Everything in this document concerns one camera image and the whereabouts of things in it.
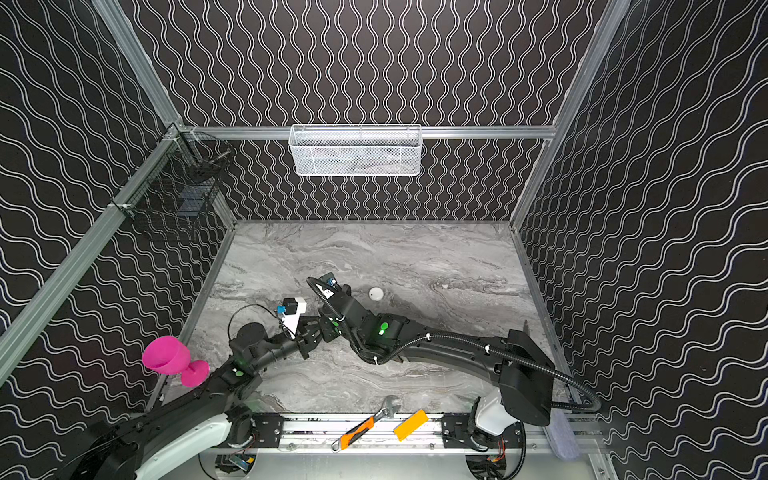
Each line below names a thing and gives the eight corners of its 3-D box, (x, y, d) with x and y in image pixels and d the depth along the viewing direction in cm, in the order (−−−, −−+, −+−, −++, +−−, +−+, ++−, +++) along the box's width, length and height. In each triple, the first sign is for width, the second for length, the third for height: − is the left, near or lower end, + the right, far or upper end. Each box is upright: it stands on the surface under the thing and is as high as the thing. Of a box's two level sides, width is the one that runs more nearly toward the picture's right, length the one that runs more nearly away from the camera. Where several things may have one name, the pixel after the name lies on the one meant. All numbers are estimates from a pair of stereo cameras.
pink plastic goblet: (172, 390, 83) (132, 368, 70) (184, 361, 88) (149, 336, 76) (205, 389, 83) (171, 368, 70) (216, 361, 88) (186, 336, 75)
